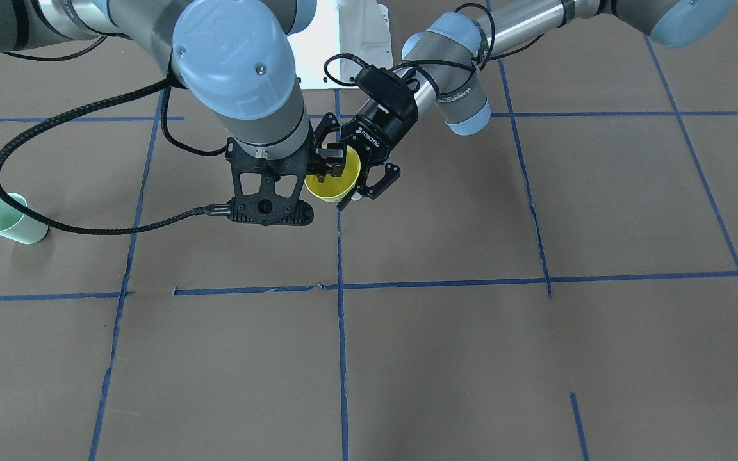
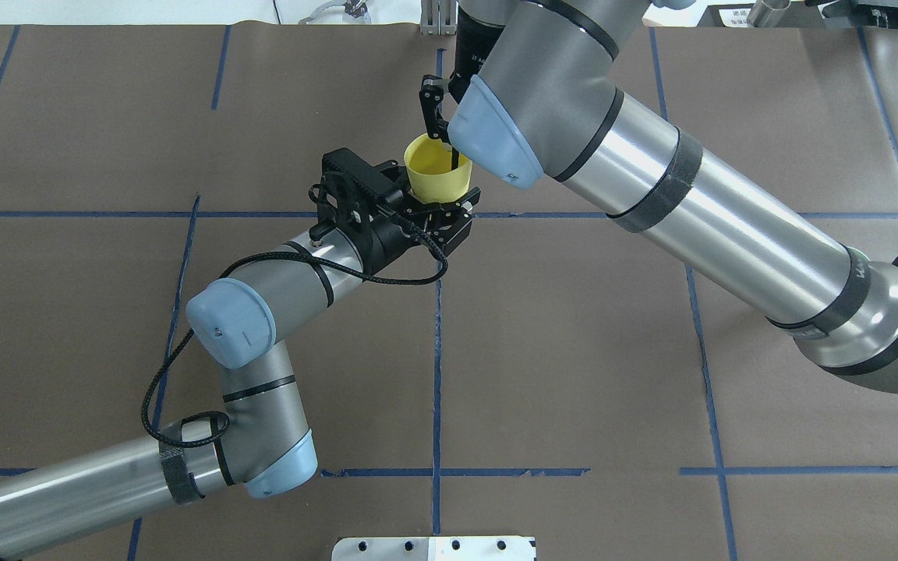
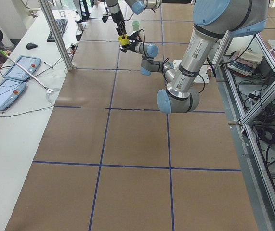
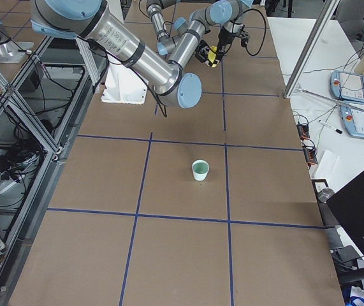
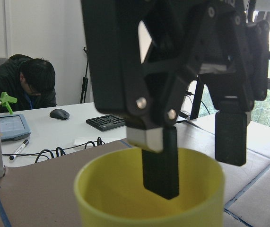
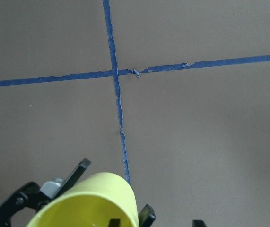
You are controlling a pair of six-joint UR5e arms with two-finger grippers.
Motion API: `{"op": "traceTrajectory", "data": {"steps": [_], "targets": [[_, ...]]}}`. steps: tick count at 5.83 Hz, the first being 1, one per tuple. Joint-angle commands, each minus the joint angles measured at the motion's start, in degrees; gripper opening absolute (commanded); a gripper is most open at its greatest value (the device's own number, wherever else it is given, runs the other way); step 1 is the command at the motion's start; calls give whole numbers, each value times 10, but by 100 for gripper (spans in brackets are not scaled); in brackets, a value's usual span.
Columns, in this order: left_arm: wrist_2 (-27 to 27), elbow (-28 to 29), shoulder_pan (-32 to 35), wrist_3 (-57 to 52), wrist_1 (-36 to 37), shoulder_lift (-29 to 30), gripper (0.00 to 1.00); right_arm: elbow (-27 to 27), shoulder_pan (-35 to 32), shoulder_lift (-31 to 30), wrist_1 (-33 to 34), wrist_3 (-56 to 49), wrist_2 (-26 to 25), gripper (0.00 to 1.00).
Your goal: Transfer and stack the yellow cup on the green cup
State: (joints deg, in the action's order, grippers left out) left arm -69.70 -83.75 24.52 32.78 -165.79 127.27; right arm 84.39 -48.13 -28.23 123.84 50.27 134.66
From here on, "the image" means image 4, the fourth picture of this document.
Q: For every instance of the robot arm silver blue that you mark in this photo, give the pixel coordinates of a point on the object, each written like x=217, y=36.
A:
x=92, y=20
x=162, y=28

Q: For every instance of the small steel cup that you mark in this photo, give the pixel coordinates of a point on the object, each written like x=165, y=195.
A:
x=325, y=194

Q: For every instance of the black marker pen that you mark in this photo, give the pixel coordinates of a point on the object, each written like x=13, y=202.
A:
x=325, y=124

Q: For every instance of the upper blue teach pendant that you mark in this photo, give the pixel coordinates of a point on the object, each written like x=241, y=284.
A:
x=347, y=86

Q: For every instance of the yellow plastic cup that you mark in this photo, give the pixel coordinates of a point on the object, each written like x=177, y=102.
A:
x=212, y=57

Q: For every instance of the white folded paper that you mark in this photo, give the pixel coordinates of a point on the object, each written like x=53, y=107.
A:
x=326, y=167

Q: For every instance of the aluminium frame post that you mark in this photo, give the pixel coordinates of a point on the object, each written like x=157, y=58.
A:
x=314, y=36

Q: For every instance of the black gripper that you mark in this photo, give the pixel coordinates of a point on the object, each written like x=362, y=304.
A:
x=203, y=53
x=224, y=38

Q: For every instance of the light green plastic cup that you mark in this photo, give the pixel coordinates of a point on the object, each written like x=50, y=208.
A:
x=200, y=169

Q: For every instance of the orange black connector block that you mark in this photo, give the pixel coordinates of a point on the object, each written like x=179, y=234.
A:
x=310, y=153
x=303, y=131

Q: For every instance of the white pedestal column with base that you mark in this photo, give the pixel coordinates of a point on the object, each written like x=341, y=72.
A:
x=122, y=85

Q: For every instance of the white power strip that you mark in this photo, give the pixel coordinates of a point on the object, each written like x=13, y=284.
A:
x=6, y=185

